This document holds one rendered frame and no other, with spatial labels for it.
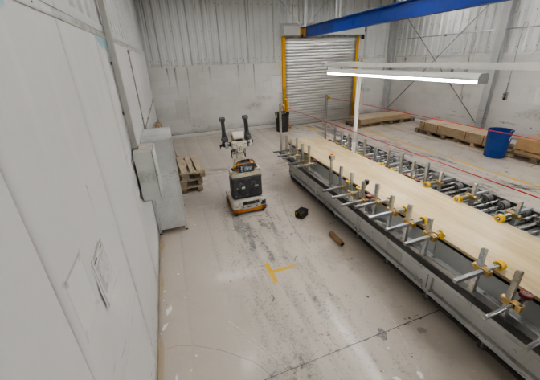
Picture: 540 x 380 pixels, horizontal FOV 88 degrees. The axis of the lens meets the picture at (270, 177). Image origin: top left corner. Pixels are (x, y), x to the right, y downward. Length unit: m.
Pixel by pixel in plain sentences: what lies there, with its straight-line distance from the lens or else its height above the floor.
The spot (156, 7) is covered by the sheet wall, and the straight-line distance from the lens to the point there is 10.71.
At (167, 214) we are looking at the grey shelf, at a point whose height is 0.35.
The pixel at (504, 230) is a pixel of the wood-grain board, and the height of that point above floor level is 0.90.
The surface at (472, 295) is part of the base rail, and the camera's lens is 3.01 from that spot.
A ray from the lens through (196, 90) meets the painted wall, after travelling 10.65.
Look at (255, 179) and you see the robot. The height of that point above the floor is 0.62.
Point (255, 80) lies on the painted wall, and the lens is 11.06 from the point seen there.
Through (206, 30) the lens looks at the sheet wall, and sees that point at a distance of 10.72.
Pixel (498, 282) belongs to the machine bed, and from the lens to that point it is 3.12.
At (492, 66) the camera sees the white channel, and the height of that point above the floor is 2.44.
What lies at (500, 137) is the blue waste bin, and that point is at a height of 0.55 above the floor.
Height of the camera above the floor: 2.56
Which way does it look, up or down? 23 degrees down
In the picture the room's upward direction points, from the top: 2 degrees counter-clockwise
